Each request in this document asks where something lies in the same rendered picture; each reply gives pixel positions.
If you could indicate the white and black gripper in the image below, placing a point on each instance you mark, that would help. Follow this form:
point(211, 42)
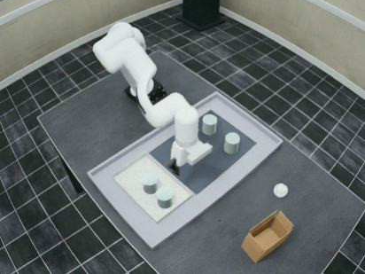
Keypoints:
point(180, 156)

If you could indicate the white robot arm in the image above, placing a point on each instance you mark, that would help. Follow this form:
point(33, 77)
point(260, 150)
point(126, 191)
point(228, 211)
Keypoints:
point(115, 52)

